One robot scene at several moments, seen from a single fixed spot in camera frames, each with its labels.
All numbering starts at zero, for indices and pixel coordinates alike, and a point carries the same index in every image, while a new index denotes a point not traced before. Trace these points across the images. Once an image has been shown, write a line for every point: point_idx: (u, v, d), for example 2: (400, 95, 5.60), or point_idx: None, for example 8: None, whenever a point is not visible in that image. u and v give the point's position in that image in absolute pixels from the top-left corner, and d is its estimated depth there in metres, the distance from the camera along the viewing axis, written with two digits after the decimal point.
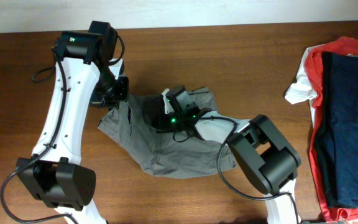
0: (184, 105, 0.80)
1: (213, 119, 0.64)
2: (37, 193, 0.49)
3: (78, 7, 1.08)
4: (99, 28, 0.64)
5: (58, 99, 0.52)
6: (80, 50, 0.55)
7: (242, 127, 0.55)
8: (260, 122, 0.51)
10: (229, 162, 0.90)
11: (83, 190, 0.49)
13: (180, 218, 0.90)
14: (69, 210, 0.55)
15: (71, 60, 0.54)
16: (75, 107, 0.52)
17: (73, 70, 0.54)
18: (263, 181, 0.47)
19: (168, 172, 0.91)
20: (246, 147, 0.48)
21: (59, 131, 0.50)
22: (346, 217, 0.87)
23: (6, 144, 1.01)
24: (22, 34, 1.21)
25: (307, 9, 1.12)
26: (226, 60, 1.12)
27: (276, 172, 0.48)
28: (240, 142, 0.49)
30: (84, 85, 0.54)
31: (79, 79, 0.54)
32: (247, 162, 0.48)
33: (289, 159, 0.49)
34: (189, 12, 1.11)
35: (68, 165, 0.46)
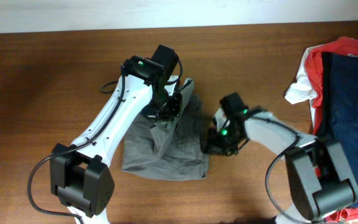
0: (235, 106, 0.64)
1: (269, 122, 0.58)
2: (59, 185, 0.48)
3: (78, 7, 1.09)
4: (163, 53, 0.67)
5: (112, 105, 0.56)
6: (145, 73, 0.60)
7: (303, 144, 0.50)
8: (330, 144, 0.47)
10: (198, 172, 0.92)
11: (102, 194, 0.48)
13: (180, 218, 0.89)
14: (80, 211, 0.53)
15: (133, 78, 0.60)
16: (125, 117, 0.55)
17: (133, 85, 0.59)
18: (313, 206, 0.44)
19: (138, 169, 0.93)
20: (306, 167, 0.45)
21: (102, 132, 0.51)
22: (346, 217, 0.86)
23: (5, 144, 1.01)
24: (22, 34, 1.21)
25: (306, 10, 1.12)
26: (226, 60, 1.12)
27: (329, 199, 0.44)
28: (301, 160, 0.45)
30: (137, 101, 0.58)
31: (135, 94, 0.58)
32: (303, 184, 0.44)
33: (347, 192, 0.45)
34: (190, 12, 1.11)
35: (99, 165, 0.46)
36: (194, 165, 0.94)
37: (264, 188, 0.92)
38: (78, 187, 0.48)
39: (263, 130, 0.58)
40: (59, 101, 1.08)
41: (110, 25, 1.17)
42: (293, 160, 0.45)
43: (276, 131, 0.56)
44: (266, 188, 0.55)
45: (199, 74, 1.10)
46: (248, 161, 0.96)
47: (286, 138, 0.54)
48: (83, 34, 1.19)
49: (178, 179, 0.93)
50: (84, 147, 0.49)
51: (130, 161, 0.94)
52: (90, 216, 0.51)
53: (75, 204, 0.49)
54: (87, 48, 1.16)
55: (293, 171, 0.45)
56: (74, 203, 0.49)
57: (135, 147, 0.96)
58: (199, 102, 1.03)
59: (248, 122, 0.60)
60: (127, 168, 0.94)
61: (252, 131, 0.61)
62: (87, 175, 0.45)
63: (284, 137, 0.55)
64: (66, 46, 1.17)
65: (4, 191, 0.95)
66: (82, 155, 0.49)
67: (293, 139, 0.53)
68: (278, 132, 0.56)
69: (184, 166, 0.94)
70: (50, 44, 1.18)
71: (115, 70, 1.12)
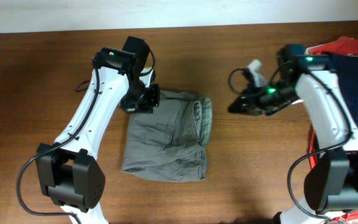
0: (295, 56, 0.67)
1: (328, 94, 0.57)
2: (47, 185, 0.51)
3: (78, 7, 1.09)
4: (133, 44, 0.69)
5: (89, 99, 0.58)
6: (117, 63, 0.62)
7: (352, 147, 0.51)
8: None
10: (197, 173, 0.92)
11: (94, 188, 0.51)
13: (180, 217, 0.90)
14: (74, 210, 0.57)
15: (107, 69, 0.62)
16: (104, 109, 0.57)
17: (108, 76, 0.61)
18: (322, 200, 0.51)
19: (137, 170, 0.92)
20: (338, 170, 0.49)
21: (84, 126, 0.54)
22: (347, 217, 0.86)
23: (5, 144, 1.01)
24: (22, 33, 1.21)
25: (307, 10, 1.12)
26: (227, 59, 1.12)
27: (340, 198, 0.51)
28: (339, 162, 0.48)
30: (114, 91, 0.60)
31: (112, 85, 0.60)
32: (327, 182, 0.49)
33: None
34: (190, 12, 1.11)
35: (84, 158, 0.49)
36: (192, 167, 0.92)
37: (264, 188, 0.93)
38: (67, 185, 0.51)
39: (317, 99, 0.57)
40: (59, 101, 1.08)
41: (111, 25, 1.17)
42: (330, 162, 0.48)
43: (330, 109, 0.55)
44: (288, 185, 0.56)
45: (200, 73, 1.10)
46: (248, 161, 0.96)
47: (336, 129, 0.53)
48: (82, 33, 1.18)
49: (176, 181, 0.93)
50: (68, 143, 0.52)
51: (129, 161, 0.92)
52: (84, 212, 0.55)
53: (69, 202, 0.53)
54: (87, 47, 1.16)
55: (325, 170, 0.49)
56: (66, 201, 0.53)
57: (137, 149, 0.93)
58: (207, 104, 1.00)
59: (306, 78, 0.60)
60: (125, 168, 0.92)
61: (302, 89, 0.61)
62: (76, 169, 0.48)
63: (335, 127, 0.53)
64: (66, 46, 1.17)
65: (4, 191, 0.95)
66: (67, 150, 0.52)
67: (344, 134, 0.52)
68: (332, 110, 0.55)
69: (183, 167, 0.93)
70: (50, 43, 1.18)
71: None
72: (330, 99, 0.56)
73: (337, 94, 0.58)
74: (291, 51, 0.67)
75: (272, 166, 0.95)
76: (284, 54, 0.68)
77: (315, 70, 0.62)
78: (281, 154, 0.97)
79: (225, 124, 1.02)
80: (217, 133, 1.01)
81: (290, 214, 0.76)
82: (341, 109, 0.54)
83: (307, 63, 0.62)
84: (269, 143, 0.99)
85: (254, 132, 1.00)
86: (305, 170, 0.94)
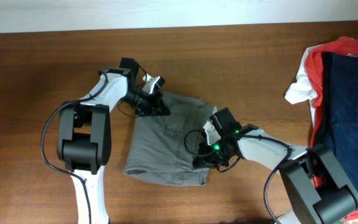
0: (226, 122, 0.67)
1: (260, 139, 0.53)
2: (64, 140, 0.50)
3: (78, 7, 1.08)
4: (130, 61, 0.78)
5: (100, 85, 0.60)
6: (118, 71, 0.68)
7: (297, 155, 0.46)
8: (322, 152, 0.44)
10: (198, 178, 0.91)
11: (105, 147, 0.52)
13: (180, 218, 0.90)
14: (85, 173, 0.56)
15: (110, 73, 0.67)
16: (113, 90, 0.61)
17: (113, 75, 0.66)
18: (317, 221, 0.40)
19: (140, 172, 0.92)
20: (301, 178, 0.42)
21: (99, 94, 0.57)
22: (346, 217, 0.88)
23: (5, 144, 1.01)
24: (21, 33, 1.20)
25: (307, 10, 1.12)
26: (226, 60, 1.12)
27: (332, 209, 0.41)
28: (296, 172, 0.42)
30: (121, 82, 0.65)
31: (117, 79, 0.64)
32: (298, 191, 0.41)
33: (348, 199, 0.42)
34: (190, 12, 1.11)
35: (101, 109, 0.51)
36: (194, 172, 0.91)
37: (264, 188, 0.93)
38: (81, 144, 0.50)
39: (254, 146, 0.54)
40: (59, 101, 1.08)
41: (110, 25, 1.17)
42: (288, 175, 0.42)
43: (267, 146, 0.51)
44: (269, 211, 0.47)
45: (199, 73, 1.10)
46: (248, 161, 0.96)
47: (279, 153, 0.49)
48: (82, 33, 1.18)
49: (177, 185, 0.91)
50: (86, 101, 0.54)
51: (133, 163, 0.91)
52: (95, 173, 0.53)
53: (81, 162, 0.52)
54: (87, 48, 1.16)
55: (291, 185, 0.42)
56: (79, 162, 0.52)
57: (143, 152, 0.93)
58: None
59: (242, 142, 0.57)
60: (128, 170, 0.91)
61: (247, 151, 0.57)
62: (96, 118, 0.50)
63: (278, 152, 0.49)
64: (66, 46, 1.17)
65: (3, 191, 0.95)
66: (86, 107, 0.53)
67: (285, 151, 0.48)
68: (266, 147, 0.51)
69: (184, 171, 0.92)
70: (49, 43, 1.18)
71: None
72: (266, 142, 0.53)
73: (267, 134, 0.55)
74: (220, 121, 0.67)
75: None
76: (216, 124, 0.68)
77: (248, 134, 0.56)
78: None
79: None
80: None
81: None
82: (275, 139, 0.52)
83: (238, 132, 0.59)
84: None
85: None
86: None
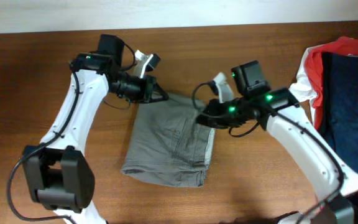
0: (253, 82, 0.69)
1: (304, 134, 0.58)
2: (36, 188, 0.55)
3: (78, 7, 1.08)
4: (109, 47, 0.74)
5: (71, 98, 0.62)
6: (94, 66, 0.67)
7: (330, 179, 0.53)
8: (346, 206, 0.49)
10: (195, 180, 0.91)
11: (84, 186, 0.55)
13: (180, 218, 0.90)
14: (68, 211, 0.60)
15: (86, 71, 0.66)
16: (86, 106, 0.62)
17: (87, 78, 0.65)
18: None
19: (137, 172, 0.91)
20: (345, 218, 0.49)
21: (68, 124, 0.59)
22: None
23: (5, 144, 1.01)
24: (20, 33, 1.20)
25: (307, 10, 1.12)
26: (226, 60, 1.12)
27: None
28: (342, 213, 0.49)
30: (94, 91, 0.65)
31: (91, 85, 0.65)
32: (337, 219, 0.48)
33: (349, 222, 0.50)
34: (189, 12, 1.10)
35: (71, 153, 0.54)
36: (191, 173, 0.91)
37: (264, 188, 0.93)
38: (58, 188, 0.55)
39: (297, 140, 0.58)
40: (59, 101, 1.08)
41: (110, 25, 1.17)
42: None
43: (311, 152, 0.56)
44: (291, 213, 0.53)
45: (199, 73, 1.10)
46: (248, 161, 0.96)
47: (325, 172, 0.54)
48: (82, 33, 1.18)
49: (174, 186, 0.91)
50: (53, 142, 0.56)
51: (130, 163, 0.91)
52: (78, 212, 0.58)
53: (60, 205, 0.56)
54: (87, 47, 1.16)
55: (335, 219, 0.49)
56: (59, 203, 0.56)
57: (142, 152, 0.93)
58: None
59: (275, 121, 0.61)
60: (126, 170, 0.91)
61: (278, 133, 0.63)
62: (66, 167, 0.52)
63: (325, 170, 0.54)
64: (66, 45, 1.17)
65: (3, 191, 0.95)
66: (56, 150, 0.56)
67: (328, 157, 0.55)
68: (316, 155, 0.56)
69: (182, 172, 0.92)
70: (49, 43, 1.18)
71: None
72: (309, 139, 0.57)
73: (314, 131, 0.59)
74: (245, 78, 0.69)
75: (272, 166, 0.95)
76: (240, 79, 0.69)
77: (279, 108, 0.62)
78: (281, 154, 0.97)
79: None
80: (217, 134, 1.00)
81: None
82: (329, 155, 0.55)
83: (268, 102, 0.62)
84: (268, 143, 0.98)
85: (255, 133, 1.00)
86: None
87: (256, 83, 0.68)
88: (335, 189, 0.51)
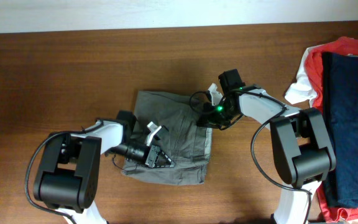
0: (232, 83, 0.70)
1: (261, 98, 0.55)
2: (44, 172, 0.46)
3: (78, 7, 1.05)
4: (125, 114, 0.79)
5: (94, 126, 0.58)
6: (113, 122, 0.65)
7: (288, 114, 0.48)
8: (312, 114, 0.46)
10: (196, 177, 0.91)
11: (92, 179, 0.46)
13: (180, 218, 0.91)
14: (70, 211, 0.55)
15: (114, 128, 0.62)
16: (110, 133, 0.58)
17: (111, 123, 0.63)
18: (291, 171, 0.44)
19: (137, 172, 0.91)
20: (287, 130, 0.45)
21: (92, 130, 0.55)
22: (347, 217, 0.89)
23: (7, 145, 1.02)
24: (19, 33, 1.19)
25: (310, 10, 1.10)
26: (226, 60, 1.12)
27: (307, 165, 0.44)
28: (283, 127, 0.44)
30: (118, 129, 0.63)
31: (114, 124, 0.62)
32: (283, 147, 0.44)
33: (324, 158, 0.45)
34: (190, 12, 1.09)
35: (92, 139, 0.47)
36: (192, 170, 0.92)
37: (264, 188, 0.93)
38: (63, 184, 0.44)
39: (252, 102, 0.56)
40: (59, 102, 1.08)
41: (110, 25, 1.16)
42: (277, 128, 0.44)
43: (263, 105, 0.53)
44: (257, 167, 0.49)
45: (199, 74, 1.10)
46: (248, 161, 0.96)
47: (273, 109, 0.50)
48: (82, 34, 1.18)
49: (176, 184, 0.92)
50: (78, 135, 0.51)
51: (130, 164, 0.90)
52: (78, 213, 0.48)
53: (62, 204, 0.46)
54: (87, 48, 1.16)
55: (276, 137, 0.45)
56: (61, 203, 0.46)
57: None
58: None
59: (242, 98, 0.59)
60: (125, 172, 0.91)
61: (247, 109, 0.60)
62: (82, 150, 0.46)
63: (271, 108, 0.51)
64: (65, 46, 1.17)
65: (5, 191, 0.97)
66: (78, 139, 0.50)
67: (280, 109, 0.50)
68: (261, 103, 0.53)
69: (183, 170, 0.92)
70: (48, 44, 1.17)
71: (115, 71, 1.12)
72: (266, 99, 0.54)
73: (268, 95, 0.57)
74: (227, 79, 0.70)
75: (271, 166, 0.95)
76: (222, 83, 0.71)
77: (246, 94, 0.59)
78: None
79: None
80: (217, 134, 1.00)
81: (279, 211, 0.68)
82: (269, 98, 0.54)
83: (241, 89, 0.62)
84: (269, 143, 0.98)
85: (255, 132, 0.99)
86: None
87: (234, 83, 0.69)
88: (278, 112, 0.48)
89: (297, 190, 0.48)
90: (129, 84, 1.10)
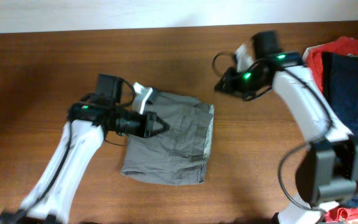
0: (268, 47, 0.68)
1: (303, 89, 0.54)
2: (25, 206, 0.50)
3: (78, 7, 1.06)
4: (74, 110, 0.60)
5: (59, 155, 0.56)
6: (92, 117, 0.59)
7: (335, 137, 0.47)
8: None
10: (196, 177, 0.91)
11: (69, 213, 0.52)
13: (180, 218, 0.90)
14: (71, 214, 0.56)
15: (82, 123, 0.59)
16: (77, 159, 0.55)
17: (82, 129, 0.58)
18: (314, 193, 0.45)
19: (137, 173, 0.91)
20: (327, 161, 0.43)
21: (67, 157, 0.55)
22: (347, 216, 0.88)
23: (6, 145, 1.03)
24: (19, 33, 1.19)
25: (309, 10, 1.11)
26: (225, 60, 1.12)
27: (331, 190, 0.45)
28: (325, 157, 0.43)
30: (88, 144, 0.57)
31: (84, 137, 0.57)
32: (316, 173, 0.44)
33: (350, 190, 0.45)
34: (189, 12, 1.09)
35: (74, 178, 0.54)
36: (191, 170, 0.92)
37: (264, 188, 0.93)
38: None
39: (293, 94, 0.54)
40: (59, 102, 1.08)
41: (110, 25, 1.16)
42: (318, 156, 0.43)
43: (307, 100, 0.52)
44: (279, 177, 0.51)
45: (199, 73, 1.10)
46: (248, 161, 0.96)
47: (317, 119, 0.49)
48: (82, 34, 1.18)
49: (176, 184, 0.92)
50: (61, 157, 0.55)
51: (128, 165, 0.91)
52: None
53: None
54: (87, 48, 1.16)
55: (313, 163, 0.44)
56: None
57: (139, 152, 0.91)
58: (211, 111, 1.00)
59: (281, 78, 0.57)
60: (124, 172, 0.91)
61: (282, 91, 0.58)
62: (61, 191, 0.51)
63: (316, 119, 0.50)
64: (65, 46, 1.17)
65: (4, 190, 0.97)
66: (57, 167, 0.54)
67: (324, 125, 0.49)
68: (309, 104, 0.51)
69: (182, 170, 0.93)
70: (48, 43, 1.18)
71: (115, 71, 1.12)
72: (307, 94, 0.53)
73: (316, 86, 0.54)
74: (263, 44, 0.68)
75: (272, 166, 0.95)
76: (258, 46, 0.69)
77: (289, 66, 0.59)
78: (282, 154, 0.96)
79: (225, 124, 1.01)
80: (216, 134, 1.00)
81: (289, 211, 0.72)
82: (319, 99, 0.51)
83: (279, 61, 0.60)
84: (269, 143, 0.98)
85: (255, 132, 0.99)
86: None
87: (269, 48, 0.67)
88: (321, 132, 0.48)
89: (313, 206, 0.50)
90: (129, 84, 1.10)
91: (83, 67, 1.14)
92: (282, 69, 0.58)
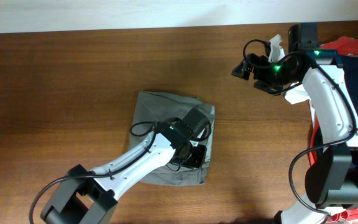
0: (305, 40, 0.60)
1: (334, 89, 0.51)
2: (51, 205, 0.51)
3: (78, 7, 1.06)
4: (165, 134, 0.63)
5: (135, 153, 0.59)
6: (173, 137, 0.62)
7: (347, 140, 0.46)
8: None
10: (196, 178, 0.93)
11: None
13: (180, 218, 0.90)
14: None
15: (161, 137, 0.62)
16: (142, 168, 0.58)
17: (161, 141, 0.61)
18: (323, 192, 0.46)
19: None
20: (342, 165, 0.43)
21: (122, 171, 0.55)
22: (347, 217, 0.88)
23: (7, 145, 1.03)
24: (20, 34, 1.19)
25: (309, 10, 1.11)
26: (226, 60, 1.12)
27: (340, 191, 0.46)
28: (342, 158, 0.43)
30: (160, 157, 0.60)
31: (160, 150, 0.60)
32: (328, 177, 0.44)
33: None
34: (190, 12, 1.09)
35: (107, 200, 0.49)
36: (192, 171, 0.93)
37: (264, 188, 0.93)
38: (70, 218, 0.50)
39: (322, 93, 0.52)
40: (59, 102, 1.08)
41: (110, 25, 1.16)
42: (334, 157, 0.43)
43: (335, 103, 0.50)
44: (289, 173, 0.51)
45: (200, 73, 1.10)
46: (249, 161, 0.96)
47: (341, 124, 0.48)
48: (82, 34, 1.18)
49: (176, 185, 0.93)
50: (102, 178, 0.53)
51: None
52: None
53: None
54: (87, 48, 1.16)
55: (327, 165, 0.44)
56: None
57: None
58: (212, 112, 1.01)
59: (313, 73, 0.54)
60: None
61: (311, 85, 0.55)
62: (92, 208, 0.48)
63: (340, 122, 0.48)
64: (65, 46, 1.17)
65: (5, 190, 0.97)
66: (96, 185, 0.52)
67: (348, 132, 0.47)
68: (337, 103, 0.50)
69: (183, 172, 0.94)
70: (48, 43, 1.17)
71: (115, 71, 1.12)
72: (337, 95, 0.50)
73: (346, 89, 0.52)
74: (300, 35, 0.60)
75: (272, 166, 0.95)
76: (296, 37, 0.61)
77: (322, 65, 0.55)
78: (282, 154, 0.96)
79: (225, 124, 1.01)
80: (216, 134, 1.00)
81: (291, 211, 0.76)
82: (350, 108, 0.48)
83: (316, 57, 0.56)
84: (269, 143, 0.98)
85: (255, 132, 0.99)
86: (304, 169, 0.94)
87: (306, 42, 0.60)
88: (340, 139, 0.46)
89: (319, 208, 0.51)
90: (130, 84, 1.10)
91: (84, 67, 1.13)
92: (315, 65, 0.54)
